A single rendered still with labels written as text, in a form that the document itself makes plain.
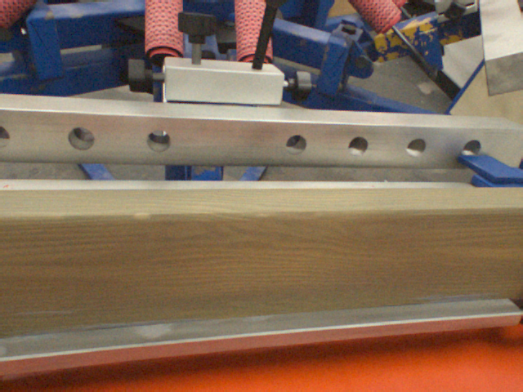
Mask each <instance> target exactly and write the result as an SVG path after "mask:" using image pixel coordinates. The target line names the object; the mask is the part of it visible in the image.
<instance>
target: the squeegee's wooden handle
mask: <svg viewBox="0 0 523 392"><path fill-rule="evenodd" d="M507 298H508V299H509V300H510V301H511V302H512V303H514V304H516V305H517V307H518V308H519V309H520V310H521V309H523V188H356V189H23V190H0V339H4V338H10V337H15V336H37V335H48V334H51V333H60V332H80V331H91V330H102V329H105V328H113V327H135V326H145V325H155V324H166V323H188V322H198V321H203V320H209V319H229V318H240V317H251V316H262V315H272V314H292V313H303V312H314V311H325V310H344V309H349V310H355V309H367V308H378V307H388V306H398V305H420V304H431V303H441V302H452V301H461V302H463V301H484V300H495V299H507Z"/></svg>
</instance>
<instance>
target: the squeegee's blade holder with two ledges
mask: <svg viewBox="0 0 523 392"><path fill-rule="evenodd" d="M522 315H523V313H522V311H521V310H520V309H519V308H518V307H517V305H516V304H514V303H512V302H511V301H510V300H509V299H508V298H507V299H495V300H484V301H463V302H461V301H452V302H441V303H431V304H420V305H398V306H388V307H378V308H367V309H355V310H349V309H344V310H325V311H314V312H303V313H292V314H272V315H262V316H251V317H240V318H220V319H209V320H203V321H198V322H188V323H166V324H155V325H145V326H135V327H113V328H105V329H102V330H91V331H80V332H60V333H51V334H48V335H37V336H15V337H10V338H4V339H0V375H8V374H17V373H26V372H35V371H44V370H53V369H62V368H70V367H80V366H88V365H97V364H103V363H114V362H123V361H132V360H142V359H158V358H162V357H167V356H175V355H184V354H202V353H210V352H219V351H227V350H244V349H252V348H261V347H270V346H279V345H296V344H304V343H312V342H321V341H338V340H347V339H356V338H365V337H374V336H390V335H399V334H408V333H409V334H417V333H425V332H443V331H452V330H460V329H469V328H479V327H481V328H487V327H504V326H514V325H517V324H518V323H519V321H520V319H521V316H522Z"/></svg>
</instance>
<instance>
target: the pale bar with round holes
mask: <svg viewBox="0 0 523 392"><path fill-rule="evenodd" d="M80 127H84V128H86V129H88V130H90V131H91V132H92V133H88V132H85V131H83V130H82V129H81V128H80ZM153 131H164V132H166V133H167V134H166V135H164V136H156V135H155V134H154V133H153ZM471 155H484V156H490V157H493V158H496V159H498V160H499V161H500V162H502V163H505V164H507V165H508V166H509V167H519V164H520V162H521V158H522V156H523V124H521V125H520V124H518V123H516V122H513V121H510V120H508V119H505V118H495V117H477V116H458V115H439V114H404V113H397V114H386V113H367V112H349V111H332V110H313V109H278V108H261V107H243V106H224V105H189V104H172V103H154V102H142V101H134V100H99V99H81V98H62V97H51V96H27V95H7V94H0V163H56V164H115V165H174V166H232V167H348V168H407V169H466V170H471V169H469V168H467V167H465V166H463V165H462V164H461V163H459V162H458V157H459V156H471Z"/></svg>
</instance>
